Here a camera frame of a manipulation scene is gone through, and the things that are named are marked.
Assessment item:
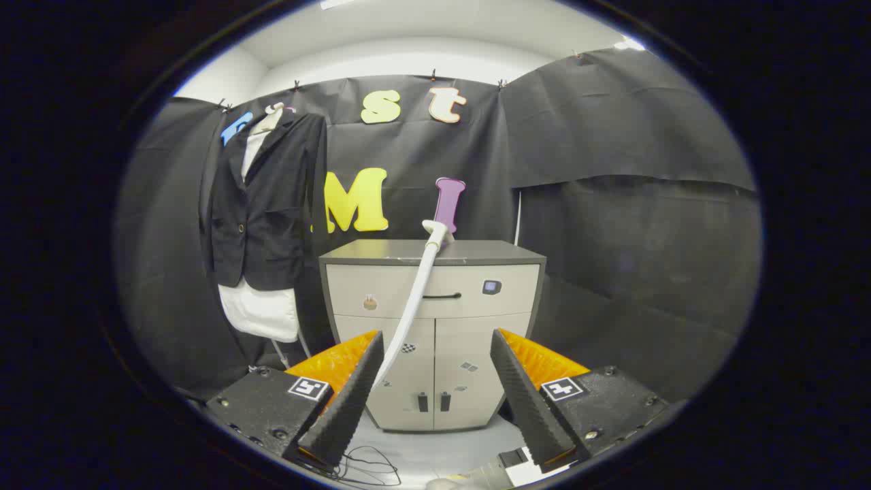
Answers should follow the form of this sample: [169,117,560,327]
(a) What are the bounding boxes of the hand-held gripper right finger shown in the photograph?
[490,329,671,475]

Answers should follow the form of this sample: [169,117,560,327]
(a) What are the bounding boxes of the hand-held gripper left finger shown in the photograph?
[206,330,385,470]

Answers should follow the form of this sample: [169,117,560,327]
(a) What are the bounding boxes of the white shirt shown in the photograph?
[218,112,300,343]

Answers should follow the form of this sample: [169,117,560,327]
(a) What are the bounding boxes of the black suit jacket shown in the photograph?
[199,109,329,292]

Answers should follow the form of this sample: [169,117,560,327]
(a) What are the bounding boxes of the metal garment stand legs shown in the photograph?
[272,339,312,368]

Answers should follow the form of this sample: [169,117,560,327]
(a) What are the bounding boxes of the grey cabinet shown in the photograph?
[318,238,547,433]

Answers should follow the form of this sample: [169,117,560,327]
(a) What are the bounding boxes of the black floor cable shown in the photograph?
[337,446,402,487]

